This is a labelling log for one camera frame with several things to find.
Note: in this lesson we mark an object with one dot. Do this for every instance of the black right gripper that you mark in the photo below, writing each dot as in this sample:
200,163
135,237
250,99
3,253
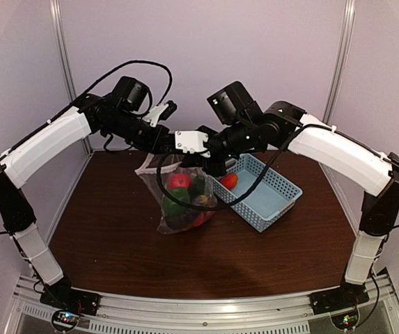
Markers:
218,168

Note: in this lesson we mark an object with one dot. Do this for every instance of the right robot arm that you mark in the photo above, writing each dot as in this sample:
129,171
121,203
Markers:
288,127

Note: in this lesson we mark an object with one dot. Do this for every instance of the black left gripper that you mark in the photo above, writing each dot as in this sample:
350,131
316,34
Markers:
153,145

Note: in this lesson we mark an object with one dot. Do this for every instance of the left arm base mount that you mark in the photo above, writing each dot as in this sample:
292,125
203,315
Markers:
70,304

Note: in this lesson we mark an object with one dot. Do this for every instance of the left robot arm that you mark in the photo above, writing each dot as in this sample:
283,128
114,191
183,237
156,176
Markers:
20,163

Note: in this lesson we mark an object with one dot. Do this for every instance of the orange red toy pepper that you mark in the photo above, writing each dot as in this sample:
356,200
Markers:
230,181

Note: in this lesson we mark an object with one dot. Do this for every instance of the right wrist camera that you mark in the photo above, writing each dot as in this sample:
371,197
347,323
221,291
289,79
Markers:
192,142

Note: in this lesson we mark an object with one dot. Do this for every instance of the right aluminium frame post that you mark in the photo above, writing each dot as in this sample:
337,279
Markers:
345,39

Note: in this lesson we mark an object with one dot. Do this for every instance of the light blue plastic basket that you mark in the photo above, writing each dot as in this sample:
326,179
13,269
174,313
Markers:
269,201

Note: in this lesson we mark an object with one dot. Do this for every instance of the green toy cucumber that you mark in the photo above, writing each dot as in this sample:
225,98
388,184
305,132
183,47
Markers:
170,208

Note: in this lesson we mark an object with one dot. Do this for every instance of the red toy tomato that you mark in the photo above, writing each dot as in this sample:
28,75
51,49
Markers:
179,181

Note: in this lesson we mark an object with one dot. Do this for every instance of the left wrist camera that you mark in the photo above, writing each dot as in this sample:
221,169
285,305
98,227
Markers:
160,112

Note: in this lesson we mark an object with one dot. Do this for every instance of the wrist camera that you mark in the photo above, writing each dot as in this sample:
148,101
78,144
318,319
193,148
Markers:
160,112
192,142

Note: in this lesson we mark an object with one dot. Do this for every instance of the clear zip top bag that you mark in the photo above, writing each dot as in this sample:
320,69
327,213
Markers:
156,179

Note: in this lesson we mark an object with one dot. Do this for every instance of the purple toy eggplant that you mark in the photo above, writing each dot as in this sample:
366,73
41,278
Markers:
181,222

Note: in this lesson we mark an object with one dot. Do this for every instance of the green toy avocado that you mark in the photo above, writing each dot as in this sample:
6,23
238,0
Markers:
197,187

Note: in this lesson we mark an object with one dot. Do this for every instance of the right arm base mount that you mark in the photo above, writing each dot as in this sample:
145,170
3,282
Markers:
342,303

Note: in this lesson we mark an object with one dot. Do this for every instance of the front aluminium rail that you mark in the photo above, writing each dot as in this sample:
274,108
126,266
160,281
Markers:
286,313

